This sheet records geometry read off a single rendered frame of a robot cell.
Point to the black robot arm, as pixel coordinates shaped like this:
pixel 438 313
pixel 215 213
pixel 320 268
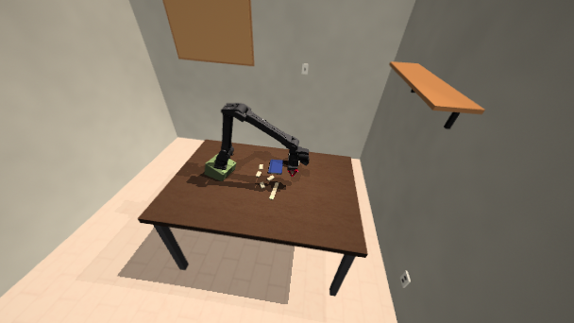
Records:
pixel 243 113

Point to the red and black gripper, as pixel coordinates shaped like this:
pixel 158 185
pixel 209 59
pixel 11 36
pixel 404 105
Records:
pixel 291 167

